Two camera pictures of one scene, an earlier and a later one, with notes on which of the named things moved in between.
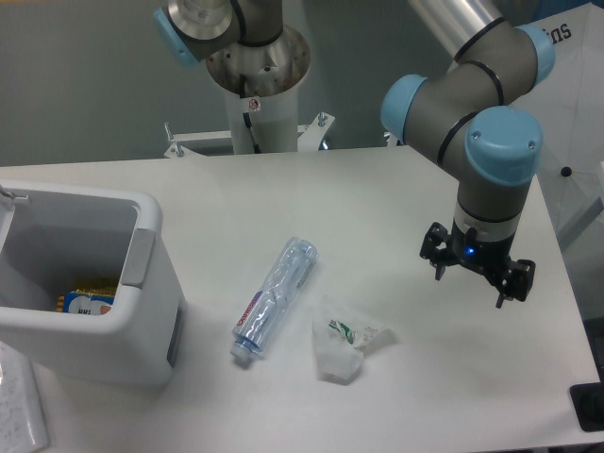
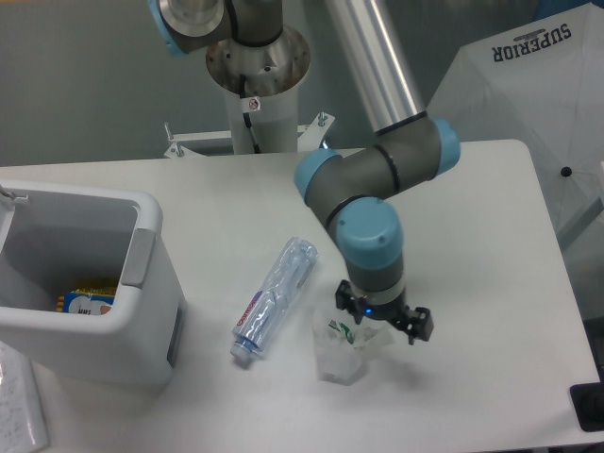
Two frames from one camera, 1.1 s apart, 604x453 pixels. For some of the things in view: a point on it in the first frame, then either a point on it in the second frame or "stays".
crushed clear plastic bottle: [297, 257] stays
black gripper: [489, 256] → [416, 324]
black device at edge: [588, 405] stays
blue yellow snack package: [88, 301] stays
